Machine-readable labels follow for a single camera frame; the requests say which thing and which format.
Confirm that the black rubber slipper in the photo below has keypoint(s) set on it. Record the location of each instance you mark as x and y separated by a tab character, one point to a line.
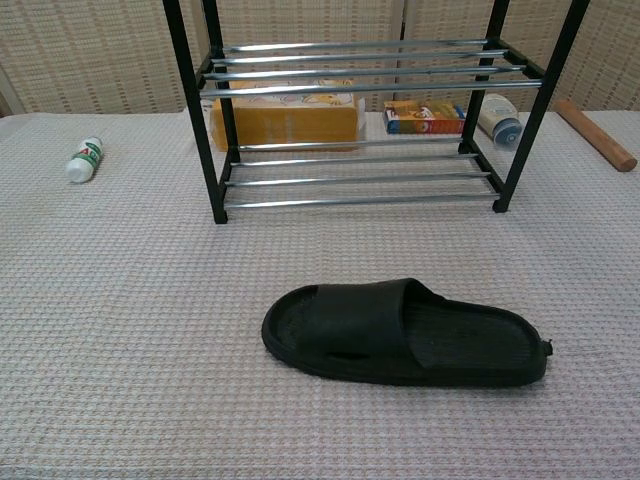
350	320

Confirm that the black metal shoe rack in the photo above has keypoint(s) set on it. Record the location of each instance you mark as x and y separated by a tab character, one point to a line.
191	100

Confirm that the yellow cat-print tissue pack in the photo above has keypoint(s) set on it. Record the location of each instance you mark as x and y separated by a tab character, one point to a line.
300	125

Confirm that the small orange and blue box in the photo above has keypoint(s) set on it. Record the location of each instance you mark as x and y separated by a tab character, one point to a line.
425	120

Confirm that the beige woven tablecloth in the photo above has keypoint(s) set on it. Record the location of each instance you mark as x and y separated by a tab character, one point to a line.
150	300

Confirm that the white jar with blue lid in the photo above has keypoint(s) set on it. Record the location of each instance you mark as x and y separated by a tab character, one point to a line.
502	127

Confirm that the white bottle with green label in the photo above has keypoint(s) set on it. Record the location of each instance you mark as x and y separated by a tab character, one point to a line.
82	162

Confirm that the beige woven folding screen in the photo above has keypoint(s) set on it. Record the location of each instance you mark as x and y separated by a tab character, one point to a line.
100	50

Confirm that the wooden rolling stick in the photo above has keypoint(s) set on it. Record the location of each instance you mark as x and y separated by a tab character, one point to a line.
595	135

